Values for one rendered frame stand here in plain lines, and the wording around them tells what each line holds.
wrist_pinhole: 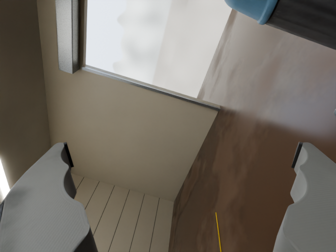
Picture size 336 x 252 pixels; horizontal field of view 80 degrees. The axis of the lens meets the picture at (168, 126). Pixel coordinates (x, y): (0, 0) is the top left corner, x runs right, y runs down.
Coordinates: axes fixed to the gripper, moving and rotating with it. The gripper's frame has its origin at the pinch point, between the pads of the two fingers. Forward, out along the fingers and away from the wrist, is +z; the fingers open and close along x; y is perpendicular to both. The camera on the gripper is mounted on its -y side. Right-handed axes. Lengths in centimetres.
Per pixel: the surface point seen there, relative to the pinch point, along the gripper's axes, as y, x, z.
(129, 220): 498, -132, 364
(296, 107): 71, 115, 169
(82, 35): 21, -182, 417
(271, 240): 164, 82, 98
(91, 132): 258, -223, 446
